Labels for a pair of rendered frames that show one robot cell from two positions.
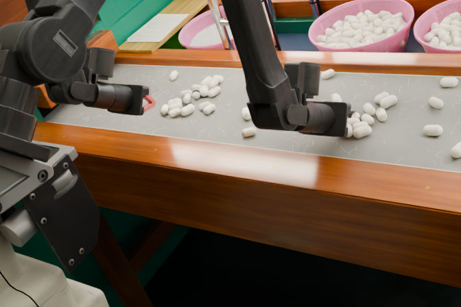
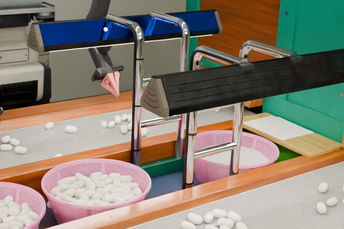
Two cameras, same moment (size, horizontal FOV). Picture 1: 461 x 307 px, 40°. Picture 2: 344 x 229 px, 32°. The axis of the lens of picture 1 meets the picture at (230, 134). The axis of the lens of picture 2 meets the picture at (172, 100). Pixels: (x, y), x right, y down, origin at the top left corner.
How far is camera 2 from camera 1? 249 cm
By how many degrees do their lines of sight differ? 88
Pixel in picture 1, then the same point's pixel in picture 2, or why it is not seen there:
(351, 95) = (18, 158)
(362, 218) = not seen: outside the picture
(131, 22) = (292, 112)
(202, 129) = (88, 121)
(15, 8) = (231, 21)
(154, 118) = not seen: hidden behind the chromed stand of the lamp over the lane
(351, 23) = (120, 192)
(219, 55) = (169, 135)
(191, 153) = (57, 107)
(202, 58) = not seen: hidden behind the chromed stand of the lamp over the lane
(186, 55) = (198, 129)
